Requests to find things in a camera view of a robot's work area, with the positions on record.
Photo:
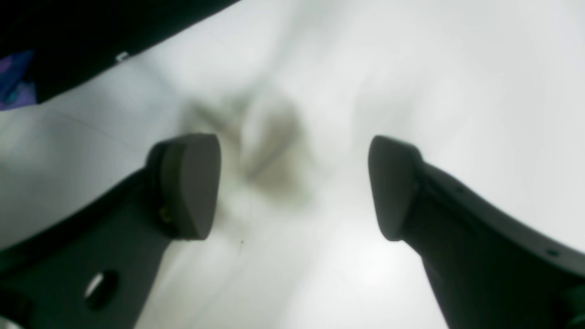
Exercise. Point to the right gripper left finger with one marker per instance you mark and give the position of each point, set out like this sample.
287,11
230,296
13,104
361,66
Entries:
95,269

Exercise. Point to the black T-shirt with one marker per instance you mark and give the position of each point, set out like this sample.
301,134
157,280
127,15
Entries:
51,46

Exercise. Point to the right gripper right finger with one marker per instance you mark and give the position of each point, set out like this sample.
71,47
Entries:
486,270

